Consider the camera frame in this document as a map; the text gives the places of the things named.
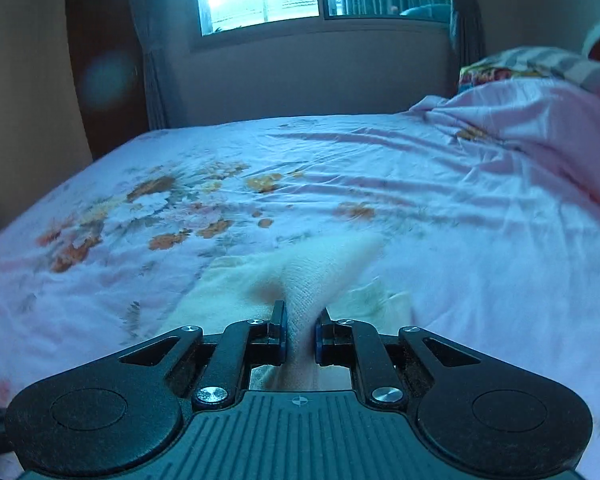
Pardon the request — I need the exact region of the blue right curtain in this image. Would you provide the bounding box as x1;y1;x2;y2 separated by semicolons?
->
450;0;486;66

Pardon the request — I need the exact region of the blue curtain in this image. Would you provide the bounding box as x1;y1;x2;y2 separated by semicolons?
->
450;0;486;66
129;0;173;130

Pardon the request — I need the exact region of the colourful patterned pillow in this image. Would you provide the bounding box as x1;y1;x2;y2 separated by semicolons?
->
458;47;600;99

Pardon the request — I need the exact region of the cream knit sweater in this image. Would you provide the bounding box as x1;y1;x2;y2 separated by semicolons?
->
160;233;412;391

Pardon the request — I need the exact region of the pink floral bed sheet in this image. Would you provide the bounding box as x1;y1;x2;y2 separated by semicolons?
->
0;79;600;479

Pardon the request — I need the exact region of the blue left curtain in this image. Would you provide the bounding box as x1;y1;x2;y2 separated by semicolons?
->
129;0;173;130

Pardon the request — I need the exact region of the dark wooden door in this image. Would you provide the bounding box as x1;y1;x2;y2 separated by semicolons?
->
65;0;148;159

